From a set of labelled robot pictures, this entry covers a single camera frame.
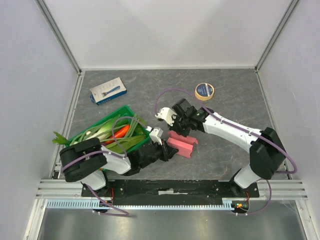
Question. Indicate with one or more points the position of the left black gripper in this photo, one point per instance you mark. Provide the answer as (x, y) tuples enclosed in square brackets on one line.
[(169, 152)]

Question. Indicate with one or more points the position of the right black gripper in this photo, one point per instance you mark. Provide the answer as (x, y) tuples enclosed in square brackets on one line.
[(180, 125)]

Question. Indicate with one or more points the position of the pink paper box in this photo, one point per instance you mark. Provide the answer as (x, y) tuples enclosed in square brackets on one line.
[(184, 145)]

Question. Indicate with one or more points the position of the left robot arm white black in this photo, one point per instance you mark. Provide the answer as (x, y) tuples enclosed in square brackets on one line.
[(83, 161)]

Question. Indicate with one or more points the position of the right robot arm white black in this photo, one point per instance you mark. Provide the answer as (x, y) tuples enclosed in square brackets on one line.
[(262, 145)]

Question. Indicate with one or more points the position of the blue white razor box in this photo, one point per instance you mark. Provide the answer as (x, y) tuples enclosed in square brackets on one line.
[(107, 91)]

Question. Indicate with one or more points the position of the green plastic basket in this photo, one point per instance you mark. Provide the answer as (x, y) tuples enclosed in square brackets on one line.
[(122, 110)]

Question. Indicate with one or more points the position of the masking tape roll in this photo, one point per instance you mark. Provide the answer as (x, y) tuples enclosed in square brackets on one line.
[(204, 91)]

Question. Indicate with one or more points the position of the green bean bundle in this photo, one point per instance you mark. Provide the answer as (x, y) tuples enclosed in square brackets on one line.
[(135, 137)]

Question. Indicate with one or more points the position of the orange toy carrot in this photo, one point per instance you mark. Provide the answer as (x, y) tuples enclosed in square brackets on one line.
[(119, 134)]

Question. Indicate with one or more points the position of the green toy leek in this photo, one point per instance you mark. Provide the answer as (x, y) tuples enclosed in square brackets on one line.
[(101, 131)]

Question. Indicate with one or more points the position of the green leafy toy vegetable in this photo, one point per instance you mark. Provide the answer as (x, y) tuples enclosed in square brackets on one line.
[(60, 139)]

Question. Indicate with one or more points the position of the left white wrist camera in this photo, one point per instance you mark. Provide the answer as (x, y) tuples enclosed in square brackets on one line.
[(156, 135)]

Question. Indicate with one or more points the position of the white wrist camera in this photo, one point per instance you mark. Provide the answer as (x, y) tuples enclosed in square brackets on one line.
[(166, 114), (156, 135)]

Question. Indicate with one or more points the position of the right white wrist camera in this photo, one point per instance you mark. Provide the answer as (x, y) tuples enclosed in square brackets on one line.
[(166, 114)]

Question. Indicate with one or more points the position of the grey slotted cable duct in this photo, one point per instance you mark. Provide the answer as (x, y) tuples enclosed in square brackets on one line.
[(95, 204)]

